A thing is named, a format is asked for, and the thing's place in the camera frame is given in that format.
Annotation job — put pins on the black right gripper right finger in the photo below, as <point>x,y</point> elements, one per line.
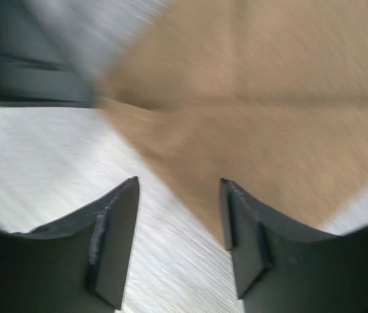
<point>282,265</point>

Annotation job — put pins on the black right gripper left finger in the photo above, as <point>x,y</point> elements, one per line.
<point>77,263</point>

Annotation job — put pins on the brown cloth napkin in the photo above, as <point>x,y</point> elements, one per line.
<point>270,94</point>

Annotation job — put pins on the dark striped folded shirt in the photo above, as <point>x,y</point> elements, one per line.
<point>36,67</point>

